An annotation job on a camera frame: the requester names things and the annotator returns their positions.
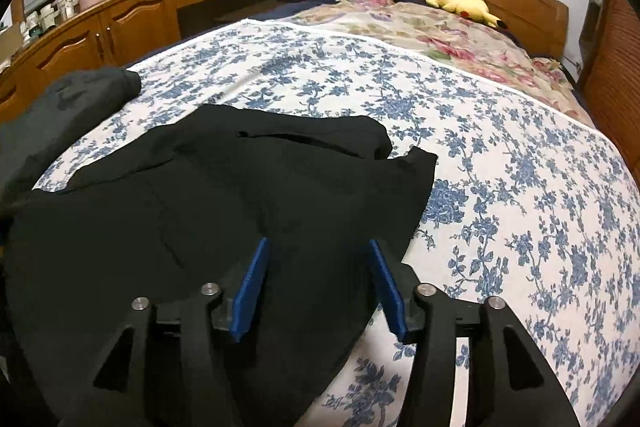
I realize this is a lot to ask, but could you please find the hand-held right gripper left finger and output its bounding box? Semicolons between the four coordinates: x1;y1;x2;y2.
57;238;272;427

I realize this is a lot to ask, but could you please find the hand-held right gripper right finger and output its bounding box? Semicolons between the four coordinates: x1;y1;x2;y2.
368;239;581;427

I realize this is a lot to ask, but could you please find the black coat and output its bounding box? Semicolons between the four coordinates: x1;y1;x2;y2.
0;104;440;427

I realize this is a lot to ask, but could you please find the blue floral bedsheet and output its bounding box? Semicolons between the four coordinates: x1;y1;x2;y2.
30;19;640;427

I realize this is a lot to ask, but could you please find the dark grey garment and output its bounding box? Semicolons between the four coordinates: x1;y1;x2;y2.
0;66;142;208

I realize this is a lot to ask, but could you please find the pink floral quilt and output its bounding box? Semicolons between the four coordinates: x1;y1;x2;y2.
295;0;596;128

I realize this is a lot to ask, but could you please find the wooden desk with cabinets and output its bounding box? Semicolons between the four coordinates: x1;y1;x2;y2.
0;0;301;122

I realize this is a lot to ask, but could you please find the wooden louvered wardrobe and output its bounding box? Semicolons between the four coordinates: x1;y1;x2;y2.
579;0;640;172

